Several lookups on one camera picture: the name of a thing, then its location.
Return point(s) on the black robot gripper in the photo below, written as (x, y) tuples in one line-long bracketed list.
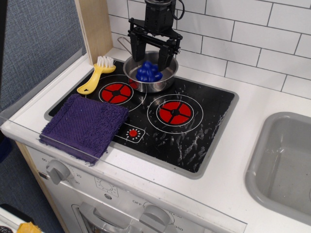
[(157, 30)]

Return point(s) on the blue plastic grape bunch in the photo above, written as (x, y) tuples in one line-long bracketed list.
[(148, 73)]

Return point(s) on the stainless steel pot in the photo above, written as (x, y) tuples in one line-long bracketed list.
[(130, 68)]

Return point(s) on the yellow dish brush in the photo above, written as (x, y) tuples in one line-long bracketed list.
[(104, 65)]

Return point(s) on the black toy stovetop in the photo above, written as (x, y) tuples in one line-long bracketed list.
[(178, 128)]

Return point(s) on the red stovetop button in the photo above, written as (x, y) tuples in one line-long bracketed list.
[(133, 133)]

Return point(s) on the purple folded cloth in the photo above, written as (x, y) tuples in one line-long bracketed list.
[(84, 128)]

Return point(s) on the grey left oven knob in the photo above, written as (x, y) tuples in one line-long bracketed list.
[(57, 171)]

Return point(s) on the grey oven knob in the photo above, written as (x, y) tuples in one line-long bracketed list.
[(57, 171), (155, 218)]

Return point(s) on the grey right oven knob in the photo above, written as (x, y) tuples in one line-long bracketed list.
[(155, 218)]

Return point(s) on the grey plastic sink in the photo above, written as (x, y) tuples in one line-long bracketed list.
[(279, 173)]

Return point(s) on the yellow object at corner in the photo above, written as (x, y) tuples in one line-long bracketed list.
[(28, 227)]

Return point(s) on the grey oven door handle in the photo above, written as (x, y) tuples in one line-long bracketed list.
[(95, 224)]

